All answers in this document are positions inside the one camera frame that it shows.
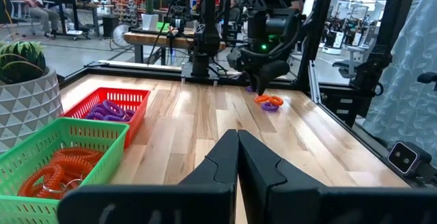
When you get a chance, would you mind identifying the black background desk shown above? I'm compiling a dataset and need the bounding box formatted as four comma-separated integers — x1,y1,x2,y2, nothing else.
42,0,103,37

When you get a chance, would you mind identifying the grey office chair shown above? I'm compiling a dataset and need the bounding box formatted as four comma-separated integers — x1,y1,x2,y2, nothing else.
333,44,363,80

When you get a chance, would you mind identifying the black bin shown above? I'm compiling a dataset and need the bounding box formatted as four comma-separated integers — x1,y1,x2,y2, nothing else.
102,14,119,39

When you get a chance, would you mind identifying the potted succulent white pot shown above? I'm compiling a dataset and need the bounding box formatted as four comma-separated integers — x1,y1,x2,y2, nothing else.
0,40,64,155

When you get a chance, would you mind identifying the small round fan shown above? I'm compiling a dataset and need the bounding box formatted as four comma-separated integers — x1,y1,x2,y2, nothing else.
111,23,132,49

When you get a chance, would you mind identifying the black table-level camera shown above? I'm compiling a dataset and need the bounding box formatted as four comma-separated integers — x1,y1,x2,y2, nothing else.
387,141,434,177

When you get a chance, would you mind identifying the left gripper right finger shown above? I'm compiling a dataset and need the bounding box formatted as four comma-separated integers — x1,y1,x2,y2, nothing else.
238,130,437,224

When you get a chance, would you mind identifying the wooden background table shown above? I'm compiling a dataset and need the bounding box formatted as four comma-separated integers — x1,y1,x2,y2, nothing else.
122,31,228,64

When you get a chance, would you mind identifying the pale patterned curtain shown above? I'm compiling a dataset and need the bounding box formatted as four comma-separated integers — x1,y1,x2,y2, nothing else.
361,0,437,167

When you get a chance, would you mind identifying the cactus in white pot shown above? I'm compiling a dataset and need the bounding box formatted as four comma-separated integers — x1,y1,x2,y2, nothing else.
141,0,160,32

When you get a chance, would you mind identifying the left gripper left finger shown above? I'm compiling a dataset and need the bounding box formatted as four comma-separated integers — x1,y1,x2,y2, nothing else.
57,129,239,224

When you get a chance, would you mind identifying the green plastic basket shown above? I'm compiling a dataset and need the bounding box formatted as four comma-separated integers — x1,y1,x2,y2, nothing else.
0,117,130,224

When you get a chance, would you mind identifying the silver metal bracket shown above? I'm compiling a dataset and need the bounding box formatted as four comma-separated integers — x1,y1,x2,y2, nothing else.
308,59,321,104

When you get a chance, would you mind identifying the red plastic basket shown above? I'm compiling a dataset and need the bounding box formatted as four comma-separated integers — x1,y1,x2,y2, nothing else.
61,87,152,149

